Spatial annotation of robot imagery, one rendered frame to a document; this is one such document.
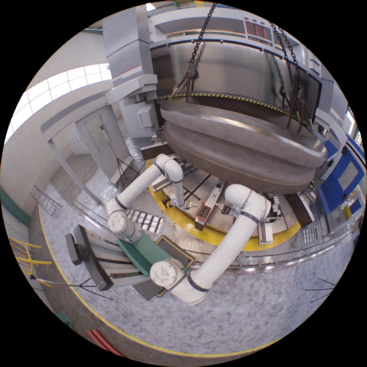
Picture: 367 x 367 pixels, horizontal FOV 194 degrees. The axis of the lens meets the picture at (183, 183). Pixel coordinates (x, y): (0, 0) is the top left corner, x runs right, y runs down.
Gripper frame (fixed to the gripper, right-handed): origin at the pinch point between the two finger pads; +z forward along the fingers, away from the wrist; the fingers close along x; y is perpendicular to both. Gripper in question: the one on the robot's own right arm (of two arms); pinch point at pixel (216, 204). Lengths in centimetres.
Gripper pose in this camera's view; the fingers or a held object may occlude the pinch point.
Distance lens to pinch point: 127.2
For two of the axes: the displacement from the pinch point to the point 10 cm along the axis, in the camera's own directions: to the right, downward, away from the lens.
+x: -5.4, 6.8, -5.0
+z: -8.4, -3.7, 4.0
